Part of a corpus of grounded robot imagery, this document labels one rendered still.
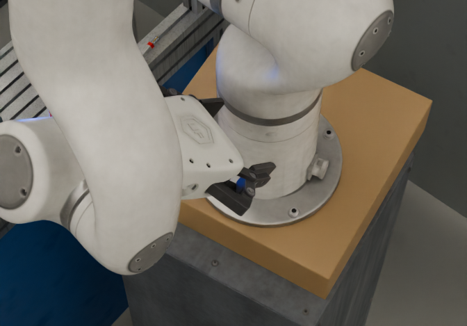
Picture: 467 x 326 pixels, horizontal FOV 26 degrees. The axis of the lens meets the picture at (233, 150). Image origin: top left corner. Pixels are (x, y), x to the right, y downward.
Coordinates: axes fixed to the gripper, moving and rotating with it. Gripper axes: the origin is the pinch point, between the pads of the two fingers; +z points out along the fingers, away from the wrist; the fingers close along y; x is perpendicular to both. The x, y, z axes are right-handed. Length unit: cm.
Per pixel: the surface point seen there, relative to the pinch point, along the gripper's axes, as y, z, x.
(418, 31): 26, 95, 8
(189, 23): 35, 39, 16
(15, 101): 86, 82, 89
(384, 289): -2, 115, 60
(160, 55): 33, 34, 21
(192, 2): 37, 39, 13
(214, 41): 36, 49, 20
